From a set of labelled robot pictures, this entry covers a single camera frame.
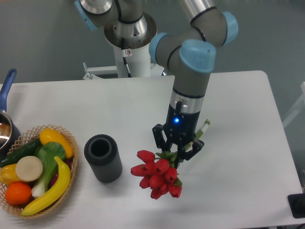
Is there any red tulip bouquet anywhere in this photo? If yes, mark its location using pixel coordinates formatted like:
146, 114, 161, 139
131, 150, 183, 199

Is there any green cucumber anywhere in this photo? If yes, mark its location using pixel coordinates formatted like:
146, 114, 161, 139
0, 138, 42, 168

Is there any dark grey ribbed vase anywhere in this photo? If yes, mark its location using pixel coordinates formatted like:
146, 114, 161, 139
84, 134, 122, 183

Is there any red fruit in basket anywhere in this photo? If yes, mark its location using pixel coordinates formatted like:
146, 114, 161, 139
49, 158, 72, 188

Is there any orange fruit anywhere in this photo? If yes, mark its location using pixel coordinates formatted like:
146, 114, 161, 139
5, 182, 32, 205

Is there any yellow squash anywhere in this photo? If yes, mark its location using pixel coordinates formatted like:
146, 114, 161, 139
39, 128, 74, 159

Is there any green bok choy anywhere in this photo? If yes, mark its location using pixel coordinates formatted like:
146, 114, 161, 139
31, 142, 66, 198

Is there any woven wicker basket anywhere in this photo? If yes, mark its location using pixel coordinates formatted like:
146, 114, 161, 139
0, 125, 79, 219

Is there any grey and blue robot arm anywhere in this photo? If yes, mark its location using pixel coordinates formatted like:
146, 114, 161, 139
75, 0, 238, 166

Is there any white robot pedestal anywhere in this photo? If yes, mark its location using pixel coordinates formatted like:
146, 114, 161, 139
83, 12, 167, 80

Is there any yellow banana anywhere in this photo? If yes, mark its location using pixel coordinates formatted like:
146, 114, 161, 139
21, 156, 71, 216

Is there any white frame at right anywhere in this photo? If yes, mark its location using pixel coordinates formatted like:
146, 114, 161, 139
282, 82, 305, 129

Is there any blue handled saucepan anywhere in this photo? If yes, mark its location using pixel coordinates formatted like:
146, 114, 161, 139
0, 69, 20, 160

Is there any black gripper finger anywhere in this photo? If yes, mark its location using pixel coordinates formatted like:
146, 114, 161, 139
177, 139, 204, 164
152, 124, 173, 152

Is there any beige round disc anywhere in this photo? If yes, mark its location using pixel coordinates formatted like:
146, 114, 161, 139
15, 156, 43, 182

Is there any yellow bell pepper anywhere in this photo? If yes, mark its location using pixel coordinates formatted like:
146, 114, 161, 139
0, 164, 21, 186

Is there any black device at edge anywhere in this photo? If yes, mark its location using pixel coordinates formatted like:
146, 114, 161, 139
287, 193, 305, 219

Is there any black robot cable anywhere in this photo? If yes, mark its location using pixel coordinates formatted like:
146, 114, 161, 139
120, 37, 132, 78

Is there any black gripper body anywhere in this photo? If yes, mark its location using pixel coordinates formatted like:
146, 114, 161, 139
163, 100, 200, 146

